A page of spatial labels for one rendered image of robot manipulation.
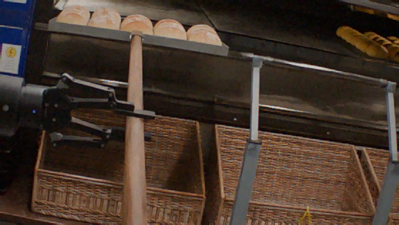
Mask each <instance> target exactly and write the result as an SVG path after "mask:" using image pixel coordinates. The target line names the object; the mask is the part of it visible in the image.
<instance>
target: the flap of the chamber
mask: <svg viewBox="0 0 399 225"><path fill-rule="evenodd" d="M309 1H315V2H319V3H323V4H327V5H329V6H336V7H340V8H344V9H351V7H352V6H353V7H355V8H356V11H359V12H361V13H365V14H370V15H374V16H380V17H383V18H387V19H393V20H395V21H399V9H398V8H395V7H391V6H387V5H385V4H379V3H375V2H372V1H366V0H309Z"/></svg>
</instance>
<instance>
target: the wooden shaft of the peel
mask: <svg viewBox="0 0 399 225"><path fill-rule="evenodd" d="M127 102H131V103H134V104H135V109H138V110H143V67H142V44H141V37H140V36H137V35H136V36H133V37H132V40H131V47H130V64H129V77H128V101H127ZM123 182H124V190H123V225H147V204H146V182H145V154H144V137H143V118H139V117H131V116H126V127H125V164H124V177H123Z"/></svg>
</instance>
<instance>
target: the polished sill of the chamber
mask: <svg viewBox="0 0 399 225"><path fill-rule="evenodd" d="M63 10H64V8H61V7H54V8H53V11H52V16H51V18H52V19H53V18H55V17H57V16H58V15H60V14H61V12H62V11H63ZM126 17H128V16H121V15H120V18H121V23H122V22H123V20H124V19H125V18H126ZM149 20H150V21H151V23H152V26H153V28H154V27H155V24H156V23H157V22H158V21H156V20H152V19H149ZM181 25H182V26H183V29H184V30H185V33H187V32H188V30H189V29H190V28H191V27H193V26H188V25H183V24H181ZM214 30H215V29H214ZM215 31H216V33H217V35H218V37H219V39H220V41H221V42H222V43H224V44H229V45H233V46H240V47H245V48H252V49H257V50H261V51H268V52H273V53H280V54H284V55H287V56H292V57H296V58H303V59H307V60H312V61H318V62H322V63H330V64H334V65H338V66H345V67H349V68H355V69H359V70H366V71H370V72H373V73H380V74H383V75H390V76H393V77H397V78H399V66H395V65H391V64H387V63H382V62H379V61H375V60H371V59H367V58H360V57H356V56H350V55H346V54H342V53H335V52H331V51H324V50H320V49H316V48H309V47H307V46H302V45H298V44H293V43H286V42H282V41H275V40H271V39H266V38H259V37H255V36H247V35H243V34H238V33H231V32H226V31H219V30H215Z"/></svg>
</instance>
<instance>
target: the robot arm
mask: <svg viewBox="0 0 399 225"><path fill-rule="evenodd" d="M69 87H72V88H74V89H77V90H81V91H84V92H87V93H94V94H96V95H101V96H103V97H107V98H108V99H83V98H70V97H69V96H68V95H67V94H66V93H65V92H64V90H63V89H62V88H69ZM78 108H85V109H113V110H115V114H119V115H126V116H131V117H139V118H143V119H149V120H154V119H155V112H150V111H145V110H138V109H135V104H134V103H131V102H126V101H122V100H116V99H115V90H113V89H111V88H107V87H104V86H101V85H97V84H95V83H87V82H85V81H82V80H78V79H75V78H72V77H71V76H70V75H69V74H67V73H63V75H62V76H61V80H60V81H59V82H58V84H57V85H53V86H51V87H46V86H42V85H32V84H28V83H27V84H26V87H25V80H24V78H20V77H13V76H10V75H3V74H0V127H7V128H11V129H16V128H17V127H18V125H19V122H20V125H23V126H27V127H34V128H38V129H42V130H44V131H46V132H47V133H48V134H50V136H51V139H52V147H53V148H57V147H61V146H64V145H67V146H76V147H85V148H94V149H104V148H105V147H106V145H107V144H108V143H109V141H110V140H115V141H119V142H125V128H123V127H116V126H112V128H111V129H109V130H108V129H105V128H103V127H99V126H97V125H94V124H91V123H88V122H85V121H81V120H77V119H76V118H74V117H71V111H72V109H78ZM64 127H68V128H70V129H74V130H80V131H83V132H87V133H89V134H91V135H95V136H97V137H101V138H102V139H100V138H90V137H74V136H62V134H58V133H56V131H57V130H60V129H61V128H64ZM143 137H144V140H145V141H151V139H152V135H151V133H149V132H143Z"/></svg>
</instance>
